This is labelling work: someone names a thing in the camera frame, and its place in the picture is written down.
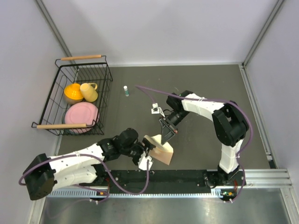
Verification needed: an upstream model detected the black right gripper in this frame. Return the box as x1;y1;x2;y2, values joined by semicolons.
159;110;191;144

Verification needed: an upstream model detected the white green glue stick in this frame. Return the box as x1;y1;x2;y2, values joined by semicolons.
123;85;129;97

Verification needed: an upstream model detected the cream letter paper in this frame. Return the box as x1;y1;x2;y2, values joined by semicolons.
144;134;164;152

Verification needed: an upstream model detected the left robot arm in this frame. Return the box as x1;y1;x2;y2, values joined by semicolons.
19;128;156;201

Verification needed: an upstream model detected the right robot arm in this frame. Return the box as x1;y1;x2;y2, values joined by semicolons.
159;91;249;188

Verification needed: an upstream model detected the pink plate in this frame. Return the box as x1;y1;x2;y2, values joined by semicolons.
63;102;100;134

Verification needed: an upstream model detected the yellow mug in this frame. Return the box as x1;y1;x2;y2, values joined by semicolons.
80;83;98;103

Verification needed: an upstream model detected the orange bowl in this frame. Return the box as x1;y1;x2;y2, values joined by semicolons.
64;83;84;105

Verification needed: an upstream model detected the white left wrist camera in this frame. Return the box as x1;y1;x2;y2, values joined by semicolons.
138;155;153;171

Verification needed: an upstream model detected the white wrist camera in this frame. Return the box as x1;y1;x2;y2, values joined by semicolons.
151;103;165;117
138;155;153;171

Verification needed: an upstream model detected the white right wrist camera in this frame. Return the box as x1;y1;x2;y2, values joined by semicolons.
151;103;165;117

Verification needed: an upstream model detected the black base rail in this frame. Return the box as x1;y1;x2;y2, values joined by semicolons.
50;170;246;198

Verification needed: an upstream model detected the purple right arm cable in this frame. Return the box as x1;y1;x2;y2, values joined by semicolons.
135;85;254;203

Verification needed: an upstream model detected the black wire basket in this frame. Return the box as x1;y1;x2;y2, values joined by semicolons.
31;55;113;136

